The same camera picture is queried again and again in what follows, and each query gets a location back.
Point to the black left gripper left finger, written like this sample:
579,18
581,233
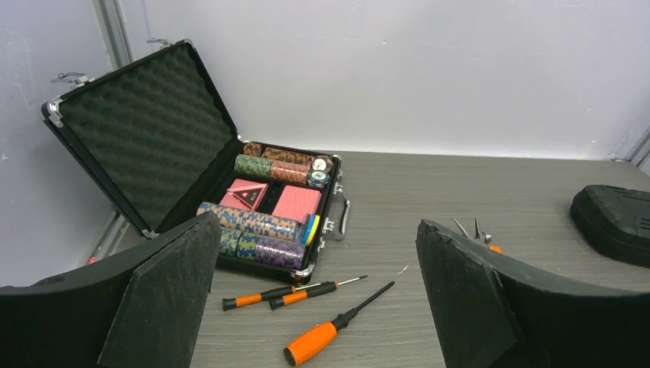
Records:
139,308

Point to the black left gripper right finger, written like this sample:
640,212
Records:
491,310

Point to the black plastic tool case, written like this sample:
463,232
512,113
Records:
614,221

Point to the small orange precision screwdriver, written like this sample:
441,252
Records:
245,300

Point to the red triangular dealer button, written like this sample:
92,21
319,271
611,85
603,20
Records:
244,194

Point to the black aluminium poker chip case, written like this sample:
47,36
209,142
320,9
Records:
156,138

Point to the red playing card deck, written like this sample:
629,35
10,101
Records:
297,203

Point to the orange handled pliers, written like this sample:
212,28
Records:
479,236

